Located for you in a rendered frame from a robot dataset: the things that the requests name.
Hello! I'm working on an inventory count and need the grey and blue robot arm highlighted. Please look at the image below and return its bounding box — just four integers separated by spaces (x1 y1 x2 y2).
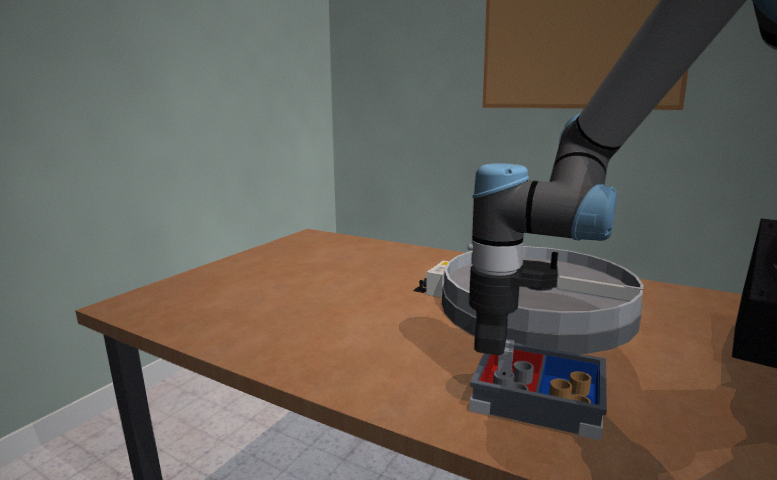
472 0 747 247

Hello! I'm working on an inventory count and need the red and blue divided bin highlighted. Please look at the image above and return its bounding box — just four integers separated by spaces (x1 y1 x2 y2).
469 343 607 440

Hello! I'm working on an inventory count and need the dark grey metal sleeve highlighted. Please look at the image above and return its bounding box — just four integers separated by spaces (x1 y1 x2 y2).
507 382 529 391
513 361 534 385
493 370 514 386

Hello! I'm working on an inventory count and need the bronze bushing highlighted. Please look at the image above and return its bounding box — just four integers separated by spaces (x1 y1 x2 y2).
549 379 572 398
569 371 591 396
568 394 591 403

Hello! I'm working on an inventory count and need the grey round turntable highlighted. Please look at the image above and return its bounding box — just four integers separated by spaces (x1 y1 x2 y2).
413 246 644 354

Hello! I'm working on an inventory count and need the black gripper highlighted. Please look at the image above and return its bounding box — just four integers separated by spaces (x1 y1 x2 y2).
468 239 558 378

